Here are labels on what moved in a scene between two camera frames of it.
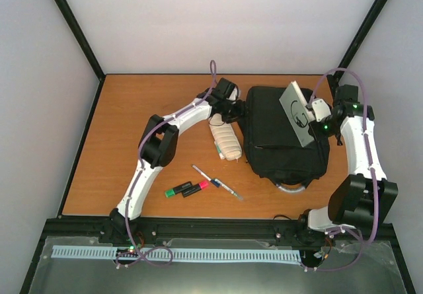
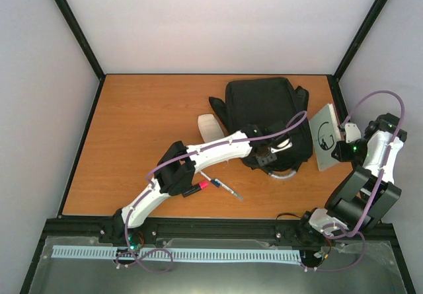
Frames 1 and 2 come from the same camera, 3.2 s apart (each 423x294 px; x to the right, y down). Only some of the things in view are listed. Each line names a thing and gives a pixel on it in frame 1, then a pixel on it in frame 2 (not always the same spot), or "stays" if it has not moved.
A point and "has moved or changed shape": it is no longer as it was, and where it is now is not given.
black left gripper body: (230, 113) to (263, 160)
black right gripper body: (322, 133) to (355, 154)
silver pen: (229, 189) stays
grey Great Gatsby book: (294, 106) to (325, 133)
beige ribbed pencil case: (227, 137) has moved or changed shape
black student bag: (271, 144) has moved or changed shape
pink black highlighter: (195, 187) stays
